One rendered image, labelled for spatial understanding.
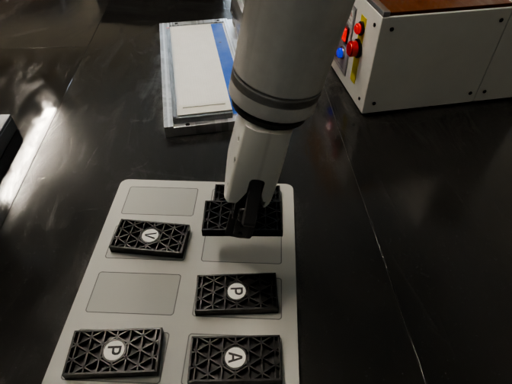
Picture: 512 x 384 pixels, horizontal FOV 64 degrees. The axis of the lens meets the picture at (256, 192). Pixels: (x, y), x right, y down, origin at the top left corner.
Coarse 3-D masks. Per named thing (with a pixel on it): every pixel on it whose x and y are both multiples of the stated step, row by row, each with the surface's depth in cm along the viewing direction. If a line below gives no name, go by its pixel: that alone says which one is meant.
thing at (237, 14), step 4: (232, 0) 100; (236, 0) 95; (240, 0) 95; (244, 0) 93; (232, 4) 100; (236, 4) 96; (240, 4) 94; (232, 8) 100; (236, 8) 96; (240, 8) 92; (232, 12) 100; (236, 12) 96; (240, 12) 92; (236, 16) 96; (240, 16) 92; (236, 20) 96; (240, 20) 92; (236, 24) 96; (236, 28) 96; (236, 32) 97
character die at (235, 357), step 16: (192, 336) 45; (208, 336) 45; (224, 336) 45; (240, 336) 45; (256, 336) 45; (272, 336) 45; (192, 352) 44; (208, 352) 45; (224, 352) 44; (240, 352) 44; (256, 352) 45; (272, 352) 44; (192, 368) 43; (208, 368) 43; (224, 368) 43; (240, 368) 43; (256, 368) 44; (272, 368) 43
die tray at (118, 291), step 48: (144, 192) 63; (192, 192) 63; (288, 192) 63; (192, 240) 56; (240, 240) 56; (288, 240) 56; (96, 288) 51; (144, 288) 51; (192, 288) 51; (288, 288) 51; (288, 336) 47
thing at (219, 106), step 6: (210, 102) 76; (216, 102) 76; (222, 102) 76; (228, 102) 76; (180, 108) 75; (186, 108) 75; (192, 108) 75; (198, 108) 75; (204, 108) 75; (210, 108) 75; (216, 108) 75; (222, 108) 75; (228, 108) 75; (180, 114) 73; (186, 114) 73; (192, 114) 74
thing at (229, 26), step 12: (168, 24) 102; (180, 24) 102; (192, 24) 103; (228, 24) 102; (228, 36) 98; (168, 72) 86; (168, 84) 82; (168, 96) 79; (168, 108) 76; (168, 120) 74; (216, 120) 74; (228, 120) 74; (168, 132) 73; (180, 132) 74; (192, 132) 74; (204, 132) 75
